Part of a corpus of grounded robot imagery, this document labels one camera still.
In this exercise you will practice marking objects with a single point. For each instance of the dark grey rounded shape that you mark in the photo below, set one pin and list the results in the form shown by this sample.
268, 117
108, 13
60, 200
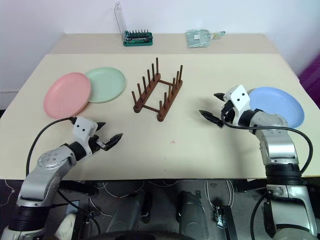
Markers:
130, 210
191, 212

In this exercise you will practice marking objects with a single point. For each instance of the light green round plate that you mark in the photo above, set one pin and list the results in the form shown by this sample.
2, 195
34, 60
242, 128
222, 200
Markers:
107, 83

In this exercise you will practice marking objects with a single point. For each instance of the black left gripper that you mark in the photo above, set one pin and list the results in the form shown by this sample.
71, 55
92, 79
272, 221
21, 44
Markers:
96, 146

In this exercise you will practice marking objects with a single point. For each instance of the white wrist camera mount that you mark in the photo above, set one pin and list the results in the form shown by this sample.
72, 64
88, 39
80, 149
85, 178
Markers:
83, 127
240, 98

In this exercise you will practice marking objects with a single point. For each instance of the black table frame bar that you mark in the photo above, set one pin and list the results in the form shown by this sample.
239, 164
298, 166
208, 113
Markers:
80, 187
250, 185

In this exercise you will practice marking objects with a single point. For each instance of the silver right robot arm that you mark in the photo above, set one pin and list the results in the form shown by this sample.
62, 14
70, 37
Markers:
277, 147

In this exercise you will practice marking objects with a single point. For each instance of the brown wooden dish rack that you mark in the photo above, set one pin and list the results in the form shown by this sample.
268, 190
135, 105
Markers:
150, 85

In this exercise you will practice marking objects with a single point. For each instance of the wide black curved shape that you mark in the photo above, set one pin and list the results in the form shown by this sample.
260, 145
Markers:
140, 236

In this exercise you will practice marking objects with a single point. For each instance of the metal clamp bracket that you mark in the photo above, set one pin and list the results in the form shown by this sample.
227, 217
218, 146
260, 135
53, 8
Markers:
220, 216

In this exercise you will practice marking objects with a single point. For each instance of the green screwdriver bit set case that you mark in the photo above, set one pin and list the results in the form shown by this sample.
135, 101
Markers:
138, 41

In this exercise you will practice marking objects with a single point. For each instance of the small clear packet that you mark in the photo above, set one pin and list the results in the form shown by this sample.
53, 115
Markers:
219, 34

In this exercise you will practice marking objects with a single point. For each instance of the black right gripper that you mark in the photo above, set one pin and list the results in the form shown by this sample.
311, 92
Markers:
228, 112

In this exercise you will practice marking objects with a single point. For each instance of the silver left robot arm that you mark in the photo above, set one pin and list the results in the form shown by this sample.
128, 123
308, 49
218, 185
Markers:
45, 162

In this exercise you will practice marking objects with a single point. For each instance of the purple ribbed object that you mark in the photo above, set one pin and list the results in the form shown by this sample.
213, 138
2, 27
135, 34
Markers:
312, 77

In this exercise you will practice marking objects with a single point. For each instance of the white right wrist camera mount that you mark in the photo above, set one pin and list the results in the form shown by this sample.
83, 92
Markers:
240, 98

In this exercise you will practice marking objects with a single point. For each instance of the clear bag with green contents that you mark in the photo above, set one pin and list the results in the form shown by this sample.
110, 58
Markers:
197, 38

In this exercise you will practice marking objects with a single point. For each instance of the pink round plate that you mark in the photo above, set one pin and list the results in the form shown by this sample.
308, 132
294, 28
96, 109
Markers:
66, 96

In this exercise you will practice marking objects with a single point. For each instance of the light blue round plate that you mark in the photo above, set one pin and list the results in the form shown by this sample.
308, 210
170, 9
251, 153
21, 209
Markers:
277, 105

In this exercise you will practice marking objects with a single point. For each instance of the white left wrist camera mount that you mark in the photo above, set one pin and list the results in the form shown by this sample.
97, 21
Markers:
83, 127

